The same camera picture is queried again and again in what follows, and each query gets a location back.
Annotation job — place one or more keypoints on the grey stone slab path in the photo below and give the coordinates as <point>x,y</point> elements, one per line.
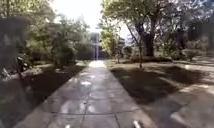
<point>91,93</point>

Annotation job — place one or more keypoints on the thin sapling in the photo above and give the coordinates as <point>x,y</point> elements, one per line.
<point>139,50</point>

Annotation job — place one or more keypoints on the group of green bushes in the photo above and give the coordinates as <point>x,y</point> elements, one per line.
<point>63,50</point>

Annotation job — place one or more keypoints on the low bush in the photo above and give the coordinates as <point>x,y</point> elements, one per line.
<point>191,54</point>

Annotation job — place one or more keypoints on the large dark-trunked tree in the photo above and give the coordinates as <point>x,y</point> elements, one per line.
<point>149,40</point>

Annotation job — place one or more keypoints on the leaf-strewn bare ground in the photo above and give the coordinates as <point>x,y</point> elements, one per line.
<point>45,83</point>

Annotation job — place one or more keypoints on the robot's own part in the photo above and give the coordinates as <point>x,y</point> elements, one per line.
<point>137,124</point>
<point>67,126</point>

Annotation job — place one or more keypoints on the leaf-strewn grass ground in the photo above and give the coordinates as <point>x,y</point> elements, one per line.
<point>148,83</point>

